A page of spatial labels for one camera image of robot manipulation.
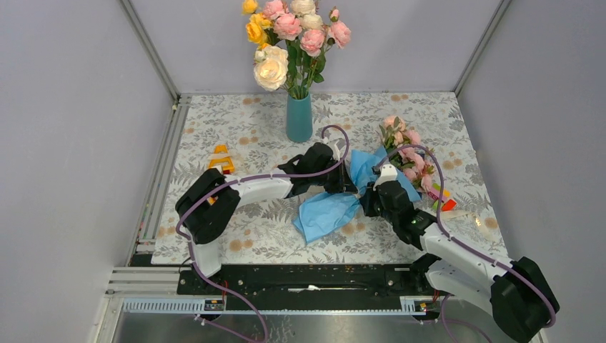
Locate pink flowers bunch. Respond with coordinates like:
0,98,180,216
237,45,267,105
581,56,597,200
379,116,435,192

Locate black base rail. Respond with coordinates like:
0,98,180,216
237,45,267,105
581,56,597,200
177,264,446,314

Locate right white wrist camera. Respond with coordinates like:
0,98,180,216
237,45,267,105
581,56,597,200
372,164,397,190

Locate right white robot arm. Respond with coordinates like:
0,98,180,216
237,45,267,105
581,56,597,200
360,181,560,342

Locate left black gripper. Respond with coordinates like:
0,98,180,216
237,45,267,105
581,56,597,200
310,158,357,194

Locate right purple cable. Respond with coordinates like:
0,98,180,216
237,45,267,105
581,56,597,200
371,144,557,343

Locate flower bouquet in vase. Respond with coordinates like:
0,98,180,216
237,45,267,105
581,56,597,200
242,0,352,100

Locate colourful stacked toy bricks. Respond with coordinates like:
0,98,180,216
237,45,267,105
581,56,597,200
428,183,457,212

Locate blue wrapping paper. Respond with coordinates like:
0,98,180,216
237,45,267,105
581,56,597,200
293,148,420,244

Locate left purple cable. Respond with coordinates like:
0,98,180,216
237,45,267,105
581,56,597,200
175,124,352,343

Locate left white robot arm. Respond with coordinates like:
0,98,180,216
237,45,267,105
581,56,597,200
174,143,357,294

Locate floral patterned table mat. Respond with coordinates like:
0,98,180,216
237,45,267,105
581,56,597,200
152,93,507,274

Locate purple cable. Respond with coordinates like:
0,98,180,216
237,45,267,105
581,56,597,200
371,144,557,343
175,124,352,343

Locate teal ceramic vase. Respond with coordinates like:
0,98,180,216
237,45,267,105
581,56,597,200
286,94,313,143

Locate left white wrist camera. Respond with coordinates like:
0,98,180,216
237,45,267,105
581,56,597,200
323,138,344,161

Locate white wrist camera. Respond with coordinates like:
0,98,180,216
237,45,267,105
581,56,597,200
372,164,397,190
323,138,344,161

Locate yellow red toy block car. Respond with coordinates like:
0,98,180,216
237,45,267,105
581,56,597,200
208,144,235,175

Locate cream ribbon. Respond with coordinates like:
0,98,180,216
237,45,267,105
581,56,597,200
441,210,493,240

